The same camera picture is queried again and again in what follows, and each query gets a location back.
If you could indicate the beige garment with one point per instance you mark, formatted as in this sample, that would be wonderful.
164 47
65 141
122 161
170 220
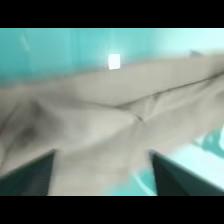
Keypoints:
110 116

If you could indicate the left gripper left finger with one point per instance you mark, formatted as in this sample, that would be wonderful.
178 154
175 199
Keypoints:
30 179

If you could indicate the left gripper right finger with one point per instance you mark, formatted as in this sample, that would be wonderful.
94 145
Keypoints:
176 180

